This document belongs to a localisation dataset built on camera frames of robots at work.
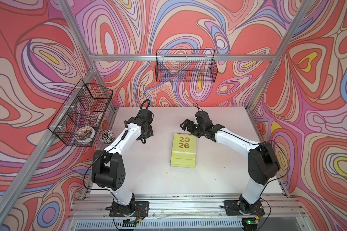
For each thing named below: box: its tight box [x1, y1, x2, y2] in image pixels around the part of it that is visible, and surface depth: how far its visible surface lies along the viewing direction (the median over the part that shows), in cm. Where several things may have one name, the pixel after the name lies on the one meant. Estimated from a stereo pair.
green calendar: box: [170, 132, 197, 168], surface depth 90 cm
